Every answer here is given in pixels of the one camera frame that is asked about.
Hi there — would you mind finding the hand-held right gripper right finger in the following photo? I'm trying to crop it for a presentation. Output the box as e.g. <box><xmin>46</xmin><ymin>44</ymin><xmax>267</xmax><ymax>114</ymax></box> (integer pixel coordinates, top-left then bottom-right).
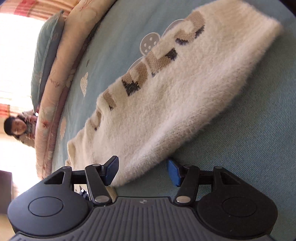
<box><xmin>166</xmin><ymin>159</ymin><xmax>242</xmax><ymax>205</ymax></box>

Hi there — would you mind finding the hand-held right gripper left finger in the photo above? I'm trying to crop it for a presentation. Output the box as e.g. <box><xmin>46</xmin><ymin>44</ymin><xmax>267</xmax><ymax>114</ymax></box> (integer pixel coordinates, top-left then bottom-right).
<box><xmin>44</xmin><ymin>155</ymin><xmax>120</xmax><ymax>205</ymax></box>

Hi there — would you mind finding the cream knit sweater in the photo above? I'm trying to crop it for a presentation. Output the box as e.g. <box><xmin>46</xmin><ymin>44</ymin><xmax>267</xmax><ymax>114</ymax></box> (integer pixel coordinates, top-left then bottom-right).
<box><xmin>65</xmin><ymin>6</ymin><xmax>284</xmax><ymax>187</ymax></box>

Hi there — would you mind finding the blue floral bed sheet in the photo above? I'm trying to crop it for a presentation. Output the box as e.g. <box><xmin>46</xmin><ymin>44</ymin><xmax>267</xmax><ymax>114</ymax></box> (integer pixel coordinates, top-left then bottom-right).
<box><xmin>50</xmin><ymin>0</ymin><xmax>296</xmax><ymax>241</ymax></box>

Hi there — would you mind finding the pink floral quilt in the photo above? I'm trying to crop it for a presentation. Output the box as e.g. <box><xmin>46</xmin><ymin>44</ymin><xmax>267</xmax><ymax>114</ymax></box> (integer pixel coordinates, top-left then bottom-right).
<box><xmin>34</xmin><ymin>0</ymin><xmax>117</xmax><ymax>180</ymax></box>

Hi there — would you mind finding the dark cabinet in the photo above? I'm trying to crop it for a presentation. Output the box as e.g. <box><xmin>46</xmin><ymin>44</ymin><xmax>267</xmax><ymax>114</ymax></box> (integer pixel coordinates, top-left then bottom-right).
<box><xmin>0</xmin><ymin>170</ymin><xmax>14</xmax><ymax>207</ymax></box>

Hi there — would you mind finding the teal floral pillow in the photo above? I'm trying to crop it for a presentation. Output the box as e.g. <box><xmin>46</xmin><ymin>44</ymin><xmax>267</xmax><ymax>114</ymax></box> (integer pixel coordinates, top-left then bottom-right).
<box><xmin>31</xmin><ymin>10</ymin><xmax>65</xmax><ymax>110</ymax></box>

